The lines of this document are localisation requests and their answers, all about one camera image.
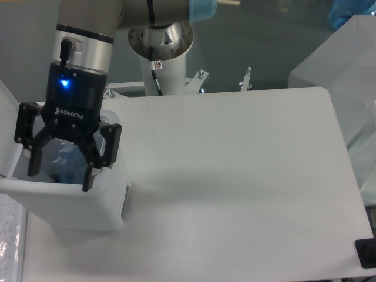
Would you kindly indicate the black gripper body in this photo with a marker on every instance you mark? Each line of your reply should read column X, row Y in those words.
column 73, row 103

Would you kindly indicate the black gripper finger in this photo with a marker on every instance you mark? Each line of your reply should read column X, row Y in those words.
column 111, row 134
column 27, row 113

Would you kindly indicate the clear plastic water bottle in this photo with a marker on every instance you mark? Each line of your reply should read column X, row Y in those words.
column 63, row 162

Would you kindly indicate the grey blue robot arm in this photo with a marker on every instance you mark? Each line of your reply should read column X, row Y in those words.
column 85, row 34

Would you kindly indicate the white trash can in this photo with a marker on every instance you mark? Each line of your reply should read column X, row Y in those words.
column 61, row 205

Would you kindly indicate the metal clamp bolt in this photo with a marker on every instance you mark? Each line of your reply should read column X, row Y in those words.
column 245, row 84

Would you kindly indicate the black device at edge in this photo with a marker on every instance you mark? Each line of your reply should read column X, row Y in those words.
column 366, row 252

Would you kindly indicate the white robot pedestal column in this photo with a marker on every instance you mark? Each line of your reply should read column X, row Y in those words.
column 164, row 76

